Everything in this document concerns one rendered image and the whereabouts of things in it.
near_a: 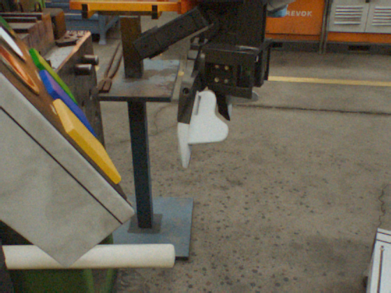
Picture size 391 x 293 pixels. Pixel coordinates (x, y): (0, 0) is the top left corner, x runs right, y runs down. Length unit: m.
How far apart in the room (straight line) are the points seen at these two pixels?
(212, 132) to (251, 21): 0.13
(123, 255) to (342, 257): 1.17
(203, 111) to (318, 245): 1.43
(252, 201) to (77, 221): 1.71
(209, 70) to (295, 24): 3.98
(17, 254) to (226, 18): 0.61
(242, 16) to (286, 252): 1.42
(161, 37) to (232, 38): 0.09
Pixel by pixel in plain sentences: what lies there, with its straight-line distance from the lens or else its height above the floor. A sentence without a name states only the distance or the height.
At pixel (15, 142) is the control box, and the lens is 0.33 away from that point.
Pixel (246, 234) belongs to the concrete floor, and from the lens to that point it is 1.85.
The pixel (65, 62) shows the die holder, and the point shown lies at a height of 0.91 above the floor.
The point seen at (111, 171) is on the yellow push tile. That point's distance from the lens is 0.40.
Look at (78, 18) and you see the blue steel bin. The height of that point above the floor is 0.26.
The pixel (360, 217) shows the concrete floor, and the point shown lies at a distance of 2.07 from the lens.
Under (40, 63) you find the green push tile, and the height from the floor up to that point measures 1.04.
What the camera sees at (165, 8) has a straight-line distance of 1.33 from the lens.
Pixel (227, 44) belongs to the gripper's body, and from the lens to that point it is 0.49.
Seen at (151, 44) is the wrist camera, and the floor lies 1.06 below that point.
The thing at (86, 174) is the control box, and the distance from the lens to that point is 0.36.
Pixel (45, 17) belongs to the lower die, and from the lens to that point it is 1.10.
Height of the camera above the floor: 1.20
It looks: 29 degrees down
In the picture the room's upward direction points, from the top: straight up
